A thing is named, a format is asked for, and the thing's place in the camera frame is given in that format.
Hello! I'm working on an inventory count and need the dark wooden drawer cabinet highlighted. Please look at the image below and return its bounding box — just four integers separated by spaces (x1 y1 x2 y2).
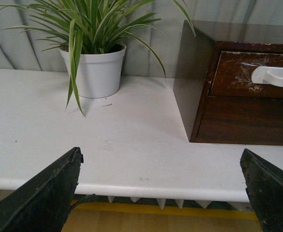
173 20 283 145

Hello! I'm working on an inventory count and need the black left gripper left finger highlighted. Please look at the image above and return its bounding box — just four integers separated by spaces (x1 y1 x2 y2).
0 147 84 232

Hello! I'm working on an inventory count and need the white plant pot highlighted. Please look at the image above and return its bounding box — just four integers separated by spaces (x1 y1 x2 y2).
59 43 127 99

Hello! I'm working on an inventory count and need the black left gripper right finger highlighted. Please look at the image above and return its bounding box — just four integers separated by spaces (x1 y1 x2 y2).
240 149 283 232

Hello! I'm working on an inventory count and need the green spider plant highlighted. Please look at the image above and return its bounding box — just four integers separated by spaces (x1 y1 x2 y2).
0 0 197 117

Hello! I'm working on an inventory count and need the wooden drawer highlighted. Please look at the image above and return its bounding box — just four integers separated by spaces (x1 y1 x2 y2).
209 50 283 99
196 97 283 145

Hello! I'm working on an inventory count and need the white drawer handle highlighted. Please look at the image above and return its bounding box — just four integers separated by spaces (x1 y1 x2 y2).
251 66 283 87

